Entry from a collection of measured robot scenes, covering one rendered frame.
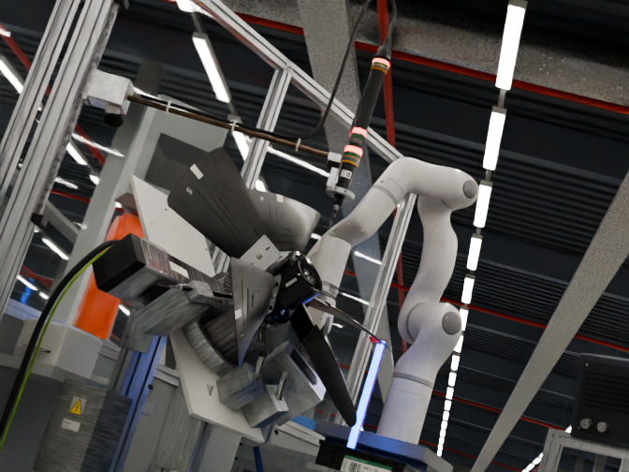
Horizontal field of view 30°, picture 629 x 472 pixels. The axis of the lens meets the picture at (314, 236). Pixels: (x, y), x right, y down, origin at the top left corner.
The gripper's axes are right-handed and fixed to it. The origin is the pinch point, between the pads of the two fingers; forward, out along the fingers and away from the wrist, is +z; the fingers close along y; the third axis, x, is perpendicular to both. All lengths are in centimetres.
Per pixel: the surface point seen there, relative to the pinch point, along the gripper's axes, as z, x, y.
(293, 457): 29.1, 1.2, -8.2
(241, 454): 32.0, 2.1, 8.0
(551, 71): -425, -648, 326
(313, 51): -332, -436, 430
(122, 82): -43, 73, 21
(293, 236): -19.4, 38.3, -16.9
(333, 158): -40, 39, -23
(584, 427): 7, 5, -87
